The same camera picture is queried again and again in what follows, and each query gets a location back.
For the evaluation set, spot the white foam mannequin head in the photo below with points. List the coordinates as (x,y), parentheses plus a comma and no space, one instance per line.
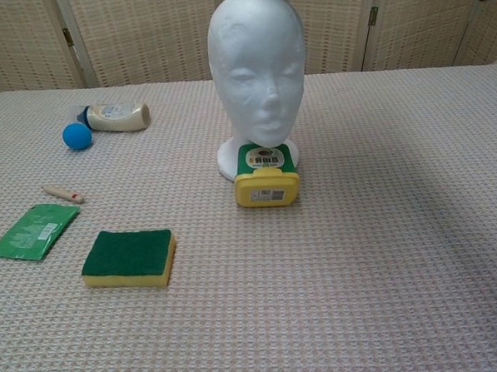
(255,69)

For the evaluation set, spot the green yellow seasoning box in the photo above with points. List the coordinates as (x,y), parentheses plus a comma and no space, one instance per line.
(267,181)

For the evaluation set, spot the beige woven tablecloth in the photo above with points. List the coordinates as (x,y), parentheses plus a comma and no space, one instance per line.
(360,251)

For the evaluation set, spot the green yellow scrub sponge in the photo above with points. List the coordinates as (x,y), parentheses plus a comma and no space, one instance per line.
(127,255)

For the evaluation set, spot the cream mayonnaise squeeze bottle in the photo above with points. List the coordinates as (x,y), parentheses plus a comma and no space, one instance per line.
(117,116)

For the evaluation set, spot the blue ball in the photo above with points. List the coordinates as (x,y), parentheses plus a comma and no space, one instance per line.
(77,136)

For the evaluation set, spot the woven folding screen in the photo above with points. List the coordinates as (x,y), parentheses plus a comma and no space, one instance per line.
(140,37)

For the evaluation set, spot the small wooden stick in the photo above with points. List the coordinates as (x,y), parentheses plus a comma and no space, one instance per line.
(63,194)

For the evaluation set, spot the green foil sachet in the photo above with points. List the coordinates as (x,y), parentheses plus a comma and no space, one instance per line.
(32,232)

